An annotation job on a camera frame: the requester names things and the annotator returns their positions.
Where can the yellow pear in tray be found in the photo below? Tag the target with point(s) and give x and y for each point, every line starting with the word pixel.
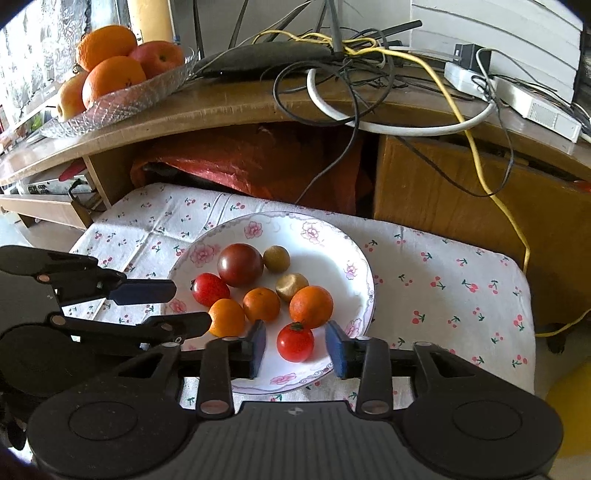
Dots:
pixel 70 102

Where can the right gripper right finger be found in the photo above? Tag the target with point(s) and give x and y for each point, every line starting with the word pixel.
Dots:
pixel 366 359

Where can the large orange tangerine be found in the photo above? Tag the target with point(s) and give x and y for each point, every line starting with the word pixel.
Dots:
pixel 312 306

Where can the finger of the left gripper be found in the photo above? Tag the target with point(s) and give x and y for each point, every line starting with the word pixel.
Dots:
pixel 154 330
pixel 78 278

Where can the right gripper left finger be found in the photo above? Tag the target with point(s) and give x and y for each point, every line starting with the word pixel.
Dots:
pixel 222 361

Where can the red cloth bag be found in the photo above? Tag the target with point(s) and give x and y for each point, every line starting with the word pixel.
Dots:
pixel 286 162

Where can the red apple in tray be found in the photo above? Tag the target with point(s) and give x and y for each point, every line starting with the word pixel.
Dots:
pixel 157 57

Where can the glass fruit tray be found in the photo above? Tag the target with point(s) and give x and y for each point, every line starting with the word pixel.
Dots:
pixel 123 104

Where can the wooden tv cabinet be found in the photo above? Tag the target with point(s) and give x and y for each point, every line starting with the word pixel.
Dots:
pixel 509 185

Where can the bright red tomato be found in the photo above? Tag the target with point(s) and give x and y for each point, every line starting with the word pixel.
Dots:
pixel 207 288

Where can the dented tan longan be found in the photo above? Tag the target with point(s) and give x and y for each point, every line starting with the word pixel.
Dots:
pixel 288 285

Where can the black wifi router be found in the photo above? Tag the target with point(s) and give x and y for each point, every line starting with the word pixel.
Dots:
pixel 239 59

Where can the small orange tangerine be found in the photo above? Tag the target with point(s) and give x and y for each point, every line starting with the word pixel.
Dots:
pixel 261 304

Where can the large orange in tray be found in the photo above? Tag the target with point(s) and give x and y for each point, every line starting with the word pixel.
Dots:
pixel 113 74

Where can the dark red tomato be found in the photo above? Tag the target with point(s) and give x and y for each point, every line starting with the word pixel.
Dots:
pixel 239 265

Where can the white power strip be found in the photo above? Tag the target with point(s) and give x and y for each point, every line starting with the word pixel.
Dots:
pixel 530 106

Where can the white floral plate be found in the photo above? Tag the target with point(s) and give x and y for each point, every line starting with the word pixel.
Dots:
pixel 292 271

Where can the black power adapter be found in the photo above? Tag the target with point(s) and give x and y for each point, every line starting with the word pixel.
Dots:
pixel 466 56

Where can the small red cherry tomato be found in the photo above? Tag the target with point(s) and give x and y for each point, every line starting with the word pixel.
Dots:
pixel 295 342

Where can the round tan longan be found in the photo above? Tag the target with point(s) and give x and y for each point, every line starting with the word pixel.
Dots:
pixel 276 259

